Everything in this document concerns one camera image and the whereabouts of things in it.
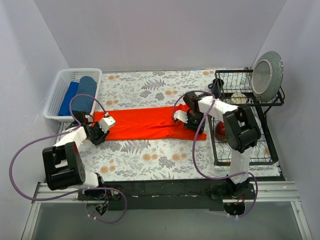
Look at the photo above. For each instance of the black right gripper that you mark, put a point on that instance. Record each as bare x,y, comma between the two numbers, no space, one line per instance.
193,124

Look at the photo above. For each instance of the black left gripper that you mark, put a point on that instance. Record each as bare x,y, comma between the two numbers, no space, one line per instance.
99,135

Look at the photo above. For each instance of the orange t shirt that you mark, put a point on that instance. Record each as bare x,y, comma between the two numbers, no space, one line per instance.
148,124

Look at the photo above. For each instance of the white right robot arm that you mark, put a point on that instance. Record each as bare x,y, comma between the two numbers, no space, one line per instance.
242,134

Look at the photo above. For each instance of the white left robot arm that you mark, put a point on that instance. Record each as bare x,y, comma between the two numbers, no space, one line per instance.
63,165

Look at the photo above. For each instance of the red bowl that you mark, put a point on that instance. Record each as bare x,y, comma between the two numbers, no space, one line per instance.
220,131

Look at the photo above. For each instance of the royal blue rolled shirt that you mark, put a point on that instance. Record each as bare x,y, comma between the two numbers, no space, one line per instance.
70,93

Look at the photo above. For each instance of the black cup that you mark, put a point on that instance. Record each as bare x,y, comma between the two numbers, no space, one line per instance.
216,86

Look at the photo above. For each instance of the grey blue rolled shirt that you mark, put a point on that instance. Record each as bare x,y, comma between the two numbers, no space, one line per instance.
83,103

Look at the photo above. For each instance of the white plastic basket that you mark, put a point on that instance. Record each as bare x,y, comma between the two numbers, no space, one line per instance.
60,87

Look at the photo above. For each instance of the grey patterned plate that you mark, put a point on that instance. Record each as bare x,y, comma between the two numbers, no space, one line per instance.
267,76

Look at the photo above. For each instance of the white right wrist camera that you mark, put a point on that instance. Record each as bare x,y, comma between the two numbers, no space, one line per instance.
181,116

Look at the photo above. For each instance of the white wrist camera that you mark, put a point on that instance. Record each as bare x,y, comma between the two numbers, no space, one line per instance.
181,116
106,123

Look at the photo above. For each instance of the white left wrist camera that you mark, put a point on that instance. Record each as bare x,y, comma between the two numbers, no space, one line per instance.
106,123

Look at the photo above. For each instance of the black wire dish rack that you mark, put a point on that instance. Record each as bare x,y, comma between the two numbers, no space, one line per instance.
239,81

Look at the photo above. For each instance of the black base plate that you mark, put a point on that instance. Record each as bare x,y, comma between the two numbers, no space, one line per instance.
183,194

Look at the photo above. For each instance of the aluminium frame rail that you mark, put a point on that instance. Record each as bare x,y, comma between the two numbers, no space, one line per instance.
277,215

